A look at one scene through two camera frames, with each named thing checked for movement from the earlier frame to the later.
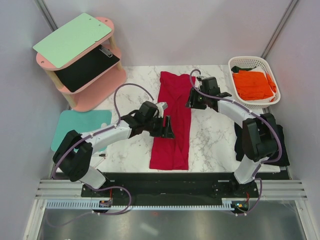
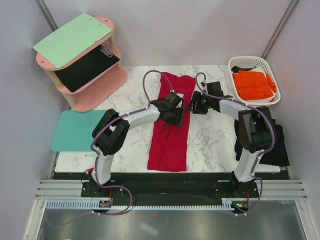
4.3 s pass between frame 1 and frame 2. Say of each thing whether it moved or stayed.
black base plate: stayed
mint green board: stayed
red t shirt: stayed
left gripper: moved
